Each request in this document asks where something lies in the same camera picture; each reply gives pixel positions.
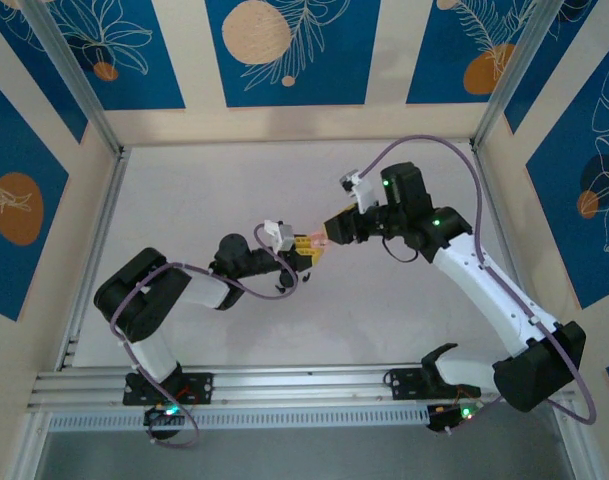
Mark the black left controller board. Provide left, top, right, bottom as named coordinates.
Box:
left=142, top=403, right=186, bottom=442

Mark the black controller board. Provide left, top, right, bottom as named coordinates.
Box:
left=425, top=402, right=481, bottom=435
left=142, top=403, right=186, bottom=442

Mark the black right controller board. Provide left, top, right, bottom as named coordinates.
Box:
left=425, top=402, right=481, bottom=435

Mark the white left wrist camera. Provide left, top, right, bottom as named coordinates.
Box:
left=262, top=219, right=298, bottom=254

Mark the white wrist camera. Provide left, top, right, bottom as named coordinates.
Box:
left=262, top=219, right=298, bottom=254
left=338, top=168, right=380, bottom=212

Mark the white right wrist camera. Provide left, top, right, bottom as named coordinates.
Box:
left=338, top=168, right=380, bottom=212

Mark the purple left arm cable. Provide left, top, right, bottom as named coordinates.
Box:
left=108, top=222, right=300, bottom=449

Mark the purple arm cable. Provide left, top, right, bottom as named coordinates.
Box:
left=361, top=134, right=598, bottom=426
left=108, top=222, right=300, bottom=449

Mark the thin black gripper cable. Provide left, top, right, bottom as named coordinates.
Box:
left=381, top=234, right=420, bottom=264

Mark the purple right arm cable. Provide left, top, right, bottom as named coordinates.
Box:
left=361, top=134, right=598, bottom=426

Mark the aluminium side rail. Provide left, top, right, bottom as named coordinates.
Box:
left=471, top=144, right=548, bottom=361
left=56, top=147, right=131, bottom=372

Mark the aluminium front rail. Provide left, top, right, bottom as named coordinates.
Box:
left=26, top=360, right=578, bottom=414

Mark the aluminium frame post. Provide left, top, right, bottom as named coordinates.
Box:
left=469, top=0, right=575, bottom=154
left=19, top=0, right=126, bottom=157
left=551, top=399, right=603, bottom=480
left=7, top=410, right=51, bottom=480

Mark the grey slotted cable duct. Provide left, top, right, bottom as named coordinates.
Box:
left=46, top=405, right=433, bottom=434

